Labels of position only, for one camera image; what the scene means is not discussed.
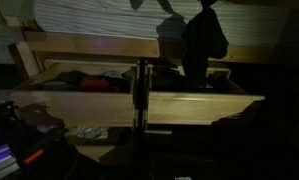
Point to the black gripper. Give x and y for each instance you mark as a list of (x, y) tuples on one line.
[(208, 2)]

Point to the dark maroon garment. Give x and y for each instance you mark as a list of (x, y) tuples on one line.
[(219, 80)]

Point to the white patterned garment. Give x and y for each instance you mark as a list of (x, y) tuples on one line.
[(209, 86)]

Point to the wooden drawer with dark garments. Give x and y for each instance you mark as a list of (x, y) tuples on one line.
[(195, 108)]

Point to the pale white garment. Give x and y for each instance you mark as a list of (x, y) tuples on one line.
[(112, 73)]

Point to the orange garment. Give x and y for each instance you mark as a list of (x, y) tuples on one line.
[(94, 84)]

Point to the dark brown garment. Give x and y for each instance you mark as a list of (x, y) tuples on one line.
[(70, 76)]

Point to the crumpled white garment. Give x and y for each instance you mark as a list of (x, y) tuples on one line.
[(89, 132)]

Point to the white striped mattress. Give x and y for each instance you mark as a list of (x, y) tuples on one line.
[(89, 20)]

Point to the black vertical pole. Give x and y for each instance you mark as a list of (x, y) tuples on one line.
[(141, 110)]

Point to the crumpled dark cloth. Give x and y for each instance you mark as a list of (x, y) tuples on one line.
[(57, 85)]

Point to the small white floor item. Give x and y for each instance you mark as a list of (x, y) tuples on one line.
[(183, 178)]

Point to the dark brown cloth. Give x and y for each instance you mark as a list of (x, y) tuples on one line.
[(35, 113)]

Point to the wooden bed frame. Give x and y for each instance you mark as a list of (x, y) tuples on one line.
[(105, 46)]

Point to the silver aluminium rail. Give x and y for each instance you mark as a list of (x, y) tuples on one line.
[(0, 161)]

